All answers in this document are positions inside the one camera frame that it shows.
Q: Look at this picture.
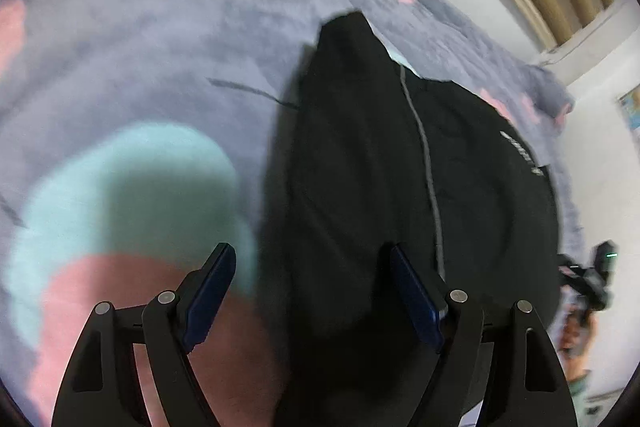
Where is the black hooded jacket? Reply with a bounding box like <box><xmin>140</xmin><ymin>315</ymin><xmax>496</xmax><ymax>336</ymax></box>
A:
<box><xmin>273</xmin><ymin>12</ymin><xmax>560</xmax><ymax>426</ymax></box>

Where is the person's right hand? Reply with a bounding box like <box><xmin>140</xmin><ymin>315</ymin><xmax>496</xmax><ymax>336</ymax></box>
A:
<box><xmin>560</xmin><ymin>313</ymin><xmax>598</xmax><ymax>383</ymax></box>

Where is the light green quilted sleeve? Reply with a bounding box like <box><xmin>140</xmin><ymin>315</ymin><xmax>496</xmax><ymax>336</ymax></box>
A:
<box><xmin>567</xmin><ymin>371</ymin><xmax>590</xmax><ymax>424</ymax></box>

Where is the grey blanket with pink flowers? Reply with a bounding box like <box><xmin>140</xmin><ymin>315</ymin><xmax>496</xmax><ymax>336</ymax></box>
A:
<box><xmin>1</xmin><ymin>0</ymin><xmax>580</xmax><ymax>426</ymax></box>

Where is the colourful wall map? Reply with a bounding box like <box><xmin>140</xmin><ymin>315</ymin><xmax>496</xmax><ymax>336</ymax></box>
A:
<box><xmin>618</xmin><ymin>86</ymin><xmax>640</xmax><ymax>134</ymax></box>

